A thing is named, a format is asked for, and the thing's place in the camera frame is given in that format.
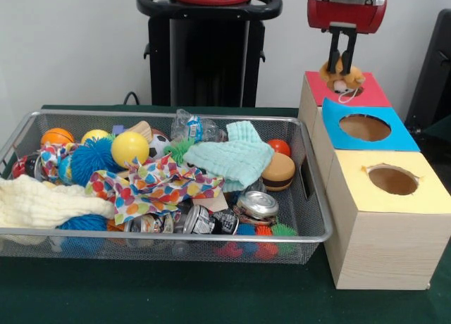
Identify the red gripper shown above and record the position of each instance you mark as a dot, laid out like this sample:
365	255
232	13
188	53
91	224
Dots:
345	15

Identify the crushed clear plastic bottle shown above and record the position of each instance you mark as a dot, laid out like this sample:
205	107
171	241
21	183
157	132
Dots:
194	127

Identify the blue spiky ball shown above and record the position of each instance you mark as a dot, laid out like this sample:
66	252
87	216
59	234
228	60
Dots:
83	223
91	160

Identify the red ball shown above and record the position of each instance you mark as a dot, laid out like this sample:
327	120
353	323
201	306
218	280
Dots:
280	146

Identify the colourful polka dot cloth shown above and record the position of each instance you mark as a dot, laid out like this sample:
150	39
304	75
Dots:
165	190

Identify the crushed silver can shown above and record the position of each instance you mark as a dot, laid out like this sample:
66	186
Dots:
258	204

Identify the wooden box with three holes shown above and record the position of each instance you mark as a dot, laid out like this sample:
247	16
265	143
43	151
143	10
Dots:
380	239

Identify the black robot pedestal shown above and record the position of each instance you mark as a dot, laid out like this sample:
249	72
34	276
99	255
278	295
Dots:
208	56

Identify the cream yellow cloth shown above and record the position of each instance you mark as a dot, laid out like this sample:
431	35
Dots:
39	203

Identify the large yellow ball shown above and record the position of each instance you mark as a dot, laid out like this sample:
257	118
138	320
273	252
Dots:
130	148

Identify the mint green cloth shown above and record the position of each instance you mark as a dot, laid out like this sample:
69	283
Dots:
236	158

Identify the black stand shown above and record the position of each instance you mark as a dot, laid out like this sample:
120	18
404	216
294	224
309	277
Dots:
433	77

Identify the toy hamburger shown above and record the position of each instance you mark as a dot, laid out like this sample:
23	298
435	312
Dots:
279	172

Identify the orange toy basketball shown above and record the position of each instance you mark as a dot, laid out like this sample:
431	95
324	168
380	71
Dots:
58	136

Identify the orange plush toy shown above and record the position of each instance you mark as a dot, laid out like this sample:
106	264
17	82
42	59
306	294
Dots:
343	81

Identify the dark green table cloth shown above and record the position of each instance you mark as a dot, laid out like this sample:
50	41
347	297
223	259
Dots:
176	296

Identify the shallow clear mesh bin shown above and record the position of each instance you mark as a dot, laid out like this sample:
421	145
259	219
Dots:
303	218

